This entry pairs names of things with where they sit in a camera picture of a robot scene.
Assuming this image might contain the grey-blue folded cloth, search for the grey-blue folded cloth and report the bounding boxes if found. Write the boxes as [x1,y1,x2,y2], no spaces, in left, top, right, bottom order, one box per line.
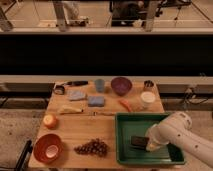
[68,90,87,101]

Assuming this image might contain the bunch of dark grapes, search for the bunch of dark grapes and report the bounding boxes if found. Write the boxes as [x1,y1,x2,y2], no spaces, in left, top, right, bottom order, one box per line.
[74,139,108,157]

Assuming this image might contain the green plastic tray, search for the green plastic tray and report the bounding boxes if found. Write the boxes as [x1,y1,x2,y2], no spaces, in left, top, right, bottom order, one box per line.
[115,113,186,166]

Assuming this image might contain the person in background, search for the person in background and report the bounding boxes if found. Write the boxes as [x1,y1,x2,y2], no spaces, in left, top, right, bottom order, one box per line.
[109,0,148,26]

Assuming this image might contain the black peeler tool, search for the black peeler tool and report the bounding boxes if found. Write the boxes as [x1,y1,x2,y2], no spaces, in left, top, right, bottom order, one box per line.
[53,81,88,95]

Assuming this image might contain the black chair part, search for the black chair part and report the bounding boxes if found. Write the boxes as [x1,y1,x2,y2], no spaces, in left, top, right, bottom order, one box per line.
[14,140,33,171]

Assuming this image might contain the orange carrot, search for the orange carrot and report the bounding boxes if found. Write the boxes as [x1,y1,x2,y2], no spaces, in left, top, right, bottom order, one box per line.
[119,99,132,112]

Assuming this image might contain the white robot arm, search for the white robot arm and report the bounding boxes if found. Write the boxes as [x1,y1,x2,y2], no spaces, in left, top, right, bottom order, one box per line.
[145,112,213,168]

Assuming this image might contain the blue-grey cup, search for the blue-grey cup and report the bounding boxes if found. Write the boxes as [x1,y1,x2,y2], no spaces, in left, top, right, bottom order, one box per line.
[94,79,105,93]

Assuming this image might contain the black cables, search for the black cables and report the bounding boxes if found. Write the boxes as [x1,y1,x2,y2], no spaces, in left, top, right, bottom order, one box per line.
[179,73,209,111]

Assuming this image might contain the orange bowl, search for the orange bowl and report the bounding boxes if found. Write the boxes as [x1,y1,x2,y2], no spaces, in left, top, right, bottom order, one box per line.
[33,134,62,164]

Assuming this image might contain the white round container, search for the white round container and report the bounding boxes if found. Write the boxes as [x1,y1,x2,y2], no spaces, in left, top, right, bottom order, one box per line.
[141,91,156,108]

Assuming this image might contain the purple bowl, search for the purple bowl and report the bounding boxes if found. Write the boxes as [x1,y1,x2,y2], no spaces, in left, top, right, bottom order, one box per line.
[111,77,132,96]

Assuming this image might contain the small white cup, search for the small white cup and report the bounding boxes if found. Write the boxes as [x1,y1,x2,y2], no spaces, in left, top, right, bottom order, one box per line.
[45,145,59,158]

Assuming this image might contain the yellow banana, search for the yellow banana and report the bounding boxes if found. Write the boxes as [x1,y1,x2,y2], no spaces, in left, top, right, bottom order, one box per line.
[58,105,83,115]

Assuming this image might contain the small metal cup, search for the small metal cup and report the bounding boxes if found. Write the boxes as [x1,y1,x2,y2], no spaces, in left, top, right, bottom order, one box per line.
[144,80,154,91]

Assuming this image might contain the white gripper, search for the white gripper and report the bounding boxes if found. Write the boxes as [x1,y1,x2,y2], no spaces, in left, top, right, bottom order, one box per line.
[145,124,169,152]

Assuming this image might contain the orange apple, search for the orange apple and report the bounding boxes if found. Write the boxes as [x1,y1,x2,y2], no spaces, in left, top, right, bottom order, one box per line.
[43,114,58,129]

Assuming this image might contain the black eraser block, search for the black eraser block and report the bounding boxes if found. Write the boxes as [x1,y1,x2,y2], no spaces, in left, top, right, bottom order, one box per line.
[131,136,148,150]

